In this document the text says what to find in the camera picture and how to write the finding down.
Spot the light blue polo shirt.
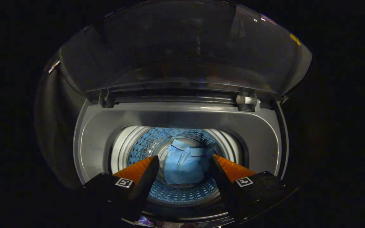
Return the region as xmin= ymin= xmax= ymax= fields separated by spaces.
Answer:
xmin=163 ymin=139 xmax=216 ymax=185

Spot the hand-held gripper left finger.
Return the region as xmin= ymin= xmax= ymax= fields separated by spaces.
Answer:
xmin=80 ymin=155 xmax=160 ymax=223

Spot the small silver clip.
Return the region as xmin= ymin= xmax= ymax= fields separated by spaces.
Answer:
xmin=48 ymin=60 xmax=61 ymax=74

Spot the dark glass washing machine lid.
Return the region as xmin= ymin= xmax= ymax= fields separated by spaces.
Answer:
xmin=59 ymin=0 xmax=313 ymax=102

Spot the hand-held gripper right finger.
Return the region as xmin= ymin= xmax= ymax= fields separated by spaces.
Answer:
xmin=210 ymin=154 xmax=298 ymax=223

